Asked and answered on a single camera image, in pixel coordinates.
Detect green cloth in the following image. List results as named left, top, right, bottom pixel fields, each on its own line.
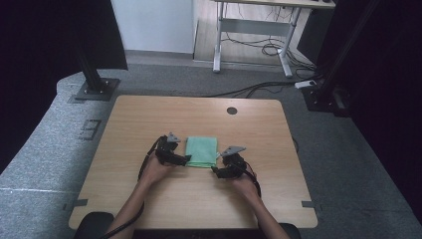
left=184, top=135, right=221, bottom=169

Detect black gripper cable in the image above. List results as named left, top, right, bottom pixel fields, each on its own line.
left=99, top=134, right=166, bottom=239
left=246, top=162, right=263, bottom=199

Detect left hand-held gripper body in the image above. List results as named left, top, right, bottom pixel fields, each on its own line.
left=154, top=131, right=183, bottom=164

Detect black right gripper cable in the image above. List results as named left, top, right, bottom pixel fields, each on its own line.
left=246, top=162, right=263, bottom=199

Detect black chair armrest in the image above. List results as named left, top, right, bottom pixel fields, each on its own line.
left=73, top=211, right=115, bottom=239
left=278, top=222, right=303, bottom=239

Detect black metal stand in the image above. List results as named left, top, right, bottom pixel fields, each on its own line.
left=302, top=0, right=382, bottom=116
left=73, top=46, right=121, bottom=103

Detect person's right hand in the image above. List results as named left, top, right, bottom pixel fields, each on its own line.
left=230, top=164, right=262, bottom=201

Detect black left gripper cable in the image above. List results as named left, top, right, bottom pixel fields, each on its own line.
left=99, top=134, right=166, bottom=239

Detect white desk frame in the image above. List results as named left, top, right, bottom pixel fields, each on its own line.
left=212, top=0, right=336, bottom=80

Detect floor socket box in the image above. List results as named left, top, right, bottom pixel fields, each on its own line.
left=78, top=119, right=103, bottom=141

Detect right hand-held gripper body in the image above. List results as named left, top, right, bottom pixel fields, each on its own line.
left=217, top=145, right=249, bottom=179

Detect tangle of black cables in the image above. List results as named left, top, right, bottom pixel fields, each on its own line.
left=221, top=3, right=317, bottom=74

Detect person's left hand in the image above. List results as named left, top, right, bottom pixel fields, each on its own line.
left=137, top=154, right=177, bottom=189

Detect white power strip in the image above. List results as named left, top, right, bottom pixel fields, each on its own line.
left=294, top=79, right=318, bottom=91

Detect black floor cable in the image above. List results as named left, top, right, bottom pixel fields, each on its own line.
left=203, top=80, right=300, bottom=100

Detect dark curtain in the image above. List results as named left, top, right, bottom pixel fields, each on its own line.
left=0, top=0, right=129, bottom=175
left=297, top=0, right=422, bottom=220

